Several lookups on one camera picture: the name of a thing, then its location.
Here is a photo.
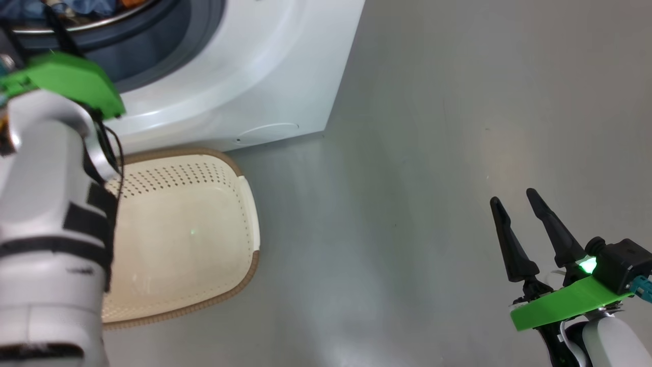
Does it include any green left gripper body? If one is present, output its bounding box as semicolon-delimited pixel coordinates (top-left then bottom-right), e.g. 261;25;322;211
0;51;126;121

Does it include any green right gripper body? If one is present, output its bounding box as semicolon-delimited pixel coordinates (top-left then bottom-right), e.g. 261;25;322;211
511;259;635;332

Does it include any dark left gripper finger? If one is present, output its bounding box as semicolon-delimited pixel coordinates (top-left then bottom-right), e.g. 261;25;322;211
43;4;83;57
0;27;26;70

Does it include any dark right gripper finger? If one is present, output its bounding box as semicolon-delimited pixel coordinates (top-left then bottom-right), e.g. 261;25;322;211
526;188;587;269
490;197;540;283

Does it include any blue bear print garment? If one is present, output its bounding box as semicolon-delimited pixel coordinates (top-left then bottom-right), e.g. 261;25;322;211
0;0;119;21

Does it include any steel washing drum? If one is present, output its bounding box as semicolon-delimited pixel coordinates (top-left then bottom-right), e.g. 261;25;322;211
10;0;159;34

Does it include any grey rubber door seal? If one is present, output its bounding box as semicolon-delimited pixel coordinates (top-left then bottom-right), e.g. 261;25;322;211
0;0;227;95

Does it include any white front-load washing machine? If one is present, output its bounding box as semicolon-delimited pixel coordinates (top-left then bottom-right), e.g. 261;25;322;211
0;0;366;153

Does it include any cream perforated laundry basket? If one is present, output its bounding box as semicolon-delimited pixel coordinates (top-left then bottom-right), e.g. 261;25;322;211
99;148;261;329

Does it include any round white filter cover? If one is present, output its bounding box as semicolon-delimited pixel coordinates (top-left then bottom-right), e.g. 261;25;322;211
237;122;300;146

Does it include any teal right camera connector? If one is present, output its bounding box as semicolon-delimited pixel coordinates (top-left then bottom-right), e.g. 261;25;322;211
630;275;652;302

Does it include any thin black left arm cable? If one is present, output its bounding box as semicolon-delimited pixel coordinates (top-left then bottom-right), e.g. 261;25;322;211
81;110;126;294

